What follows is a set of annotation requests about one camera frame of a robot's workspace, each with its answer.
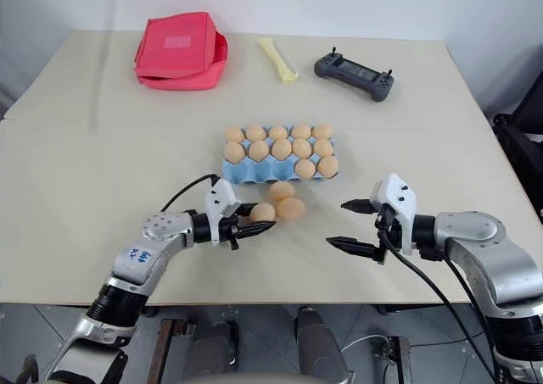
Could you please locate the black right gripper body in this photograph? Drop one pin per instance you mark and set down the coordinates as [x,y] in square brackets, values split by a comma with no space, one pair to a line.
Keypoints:
[392,231]

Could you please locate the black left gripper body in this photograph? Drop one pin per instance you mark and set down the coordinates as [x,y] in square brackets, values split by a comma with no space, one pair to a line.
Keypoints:
[231,228]

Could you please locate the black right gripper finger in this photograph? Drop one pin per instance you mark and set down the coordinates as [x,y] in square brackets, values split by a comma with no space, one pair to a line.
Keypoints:
[356,247]
[360,206]

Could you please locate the beige egg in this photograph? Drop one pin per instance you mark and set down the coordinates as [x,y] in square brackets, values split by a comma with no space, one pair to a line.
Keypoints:
[302,148]
[305,168]
[322,130]
[278,132]
[300,131]
[328,166]
[263,212]
[234,134]
[323,147]
[282,190]
[255,132]
[259,150]
[290,208]
[281,149]
[234,151]

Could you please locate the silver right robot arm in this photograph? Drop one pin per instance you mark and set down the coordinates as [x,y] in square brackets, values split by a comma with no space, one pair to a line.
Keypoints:
[488,252]

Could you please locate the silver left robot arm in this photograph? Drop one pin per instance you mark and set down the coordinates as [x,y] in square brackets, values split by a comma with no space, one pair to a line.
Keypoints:
[140,257]

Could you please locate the blue egg carton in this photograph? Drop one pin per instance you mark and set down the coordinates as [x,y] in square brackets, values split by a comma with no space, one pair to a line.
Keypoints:
[254,174]

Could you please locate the dark rounded shape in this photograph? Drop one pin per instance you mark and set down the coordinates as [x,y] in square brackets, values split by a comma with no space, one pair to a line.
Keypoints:
[216,350]
[316,346]

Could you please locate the grey handheld game controller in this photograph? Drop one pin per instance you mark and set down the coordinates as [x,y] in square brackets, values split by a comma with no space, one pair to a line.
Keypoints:
[354,74]

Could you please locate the yellow bone toy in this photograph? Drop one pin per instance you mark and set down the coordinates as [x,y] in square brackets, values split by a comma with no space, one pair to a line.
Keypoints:
[278,59]

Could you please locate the black chair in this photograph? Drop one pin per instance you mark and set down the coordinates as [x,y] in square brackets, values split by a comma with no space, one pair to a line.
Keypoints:
[524,138]

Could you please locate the red fabric bag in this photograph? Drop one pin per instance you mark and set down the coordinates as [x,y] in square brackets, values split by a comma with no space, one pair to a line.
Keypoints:
[178,51]

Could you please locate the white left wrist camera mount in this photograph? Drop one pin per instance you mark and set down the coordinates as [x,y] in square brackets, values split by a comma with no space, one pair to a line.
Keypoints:
[220,202]

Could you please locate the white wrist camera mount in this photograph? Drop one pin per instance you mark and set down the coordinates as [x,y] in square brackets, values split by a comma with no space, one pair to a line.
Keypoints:
[220,202]
[399,193]

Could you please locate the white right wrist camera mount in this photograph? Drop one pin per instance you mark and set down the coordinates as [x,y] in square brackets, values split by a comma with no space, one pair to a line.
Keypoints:
[399,193]

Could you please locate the rusty metal frame bar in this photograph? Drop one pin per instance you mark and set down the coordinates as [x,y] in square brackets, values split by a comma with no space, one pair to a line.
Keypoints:
[167,346]
[401,358]

